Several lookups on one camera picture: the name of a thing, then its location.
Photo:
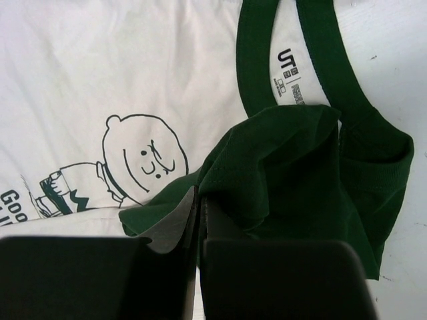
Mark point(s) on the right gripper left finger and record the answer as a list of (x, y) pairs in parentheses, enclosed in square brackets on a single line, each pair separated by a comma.
[(151, 276)]

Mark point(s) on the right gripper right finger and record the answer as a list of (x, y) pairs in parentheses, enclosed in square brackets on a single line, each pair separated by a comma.
[(242, 278)]

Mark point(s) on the white and green raglan t-shirt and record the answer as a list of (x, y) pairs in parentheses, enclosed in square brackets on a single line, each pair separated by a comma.
[(112, 110)]

